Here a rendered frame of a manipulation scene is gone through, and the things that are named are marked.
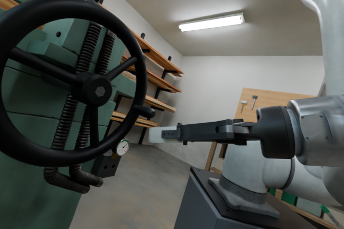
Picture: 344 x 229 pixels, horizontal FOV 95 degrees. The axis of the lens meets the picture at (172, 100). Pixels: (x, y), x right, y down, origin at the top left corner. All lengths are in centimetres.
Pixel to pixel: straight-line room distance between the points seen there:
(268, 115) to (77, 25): 38
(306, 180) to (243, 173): 18
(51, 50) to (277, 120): 39
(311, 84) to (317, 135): 341
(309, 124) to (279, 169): 41
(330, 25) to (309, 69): 324
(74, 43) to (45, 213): 47
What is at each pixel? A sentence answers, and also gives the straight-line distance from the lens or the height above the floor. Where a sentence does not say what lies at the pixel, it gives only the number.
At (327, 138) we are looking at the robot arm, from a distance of 25.
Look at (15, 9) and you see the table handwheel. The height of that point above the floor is 87.
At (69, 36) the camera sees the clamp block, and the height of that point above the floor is 90.
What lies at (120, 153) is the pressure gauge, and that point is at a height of 64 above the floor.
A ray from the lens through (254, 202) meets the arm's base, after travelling 65.
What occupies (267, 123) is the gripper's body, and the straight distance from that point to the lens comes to 24.
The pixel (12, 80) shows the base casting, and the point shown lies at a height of 78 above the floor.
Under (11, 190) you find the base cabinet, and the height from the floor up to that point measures 53.
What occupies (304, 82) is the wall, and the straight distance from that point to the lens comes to 365.
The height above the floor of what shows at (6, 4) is 94.
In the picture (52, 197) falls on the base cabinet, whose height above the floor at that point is 49.
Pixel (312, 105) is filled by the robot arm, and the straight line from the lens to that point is 26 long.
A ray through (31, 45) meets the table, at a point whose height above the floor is 86.
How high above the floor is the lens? 80
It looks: 7 degrees up
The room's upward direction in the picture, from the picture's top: 18 degrees clockwise
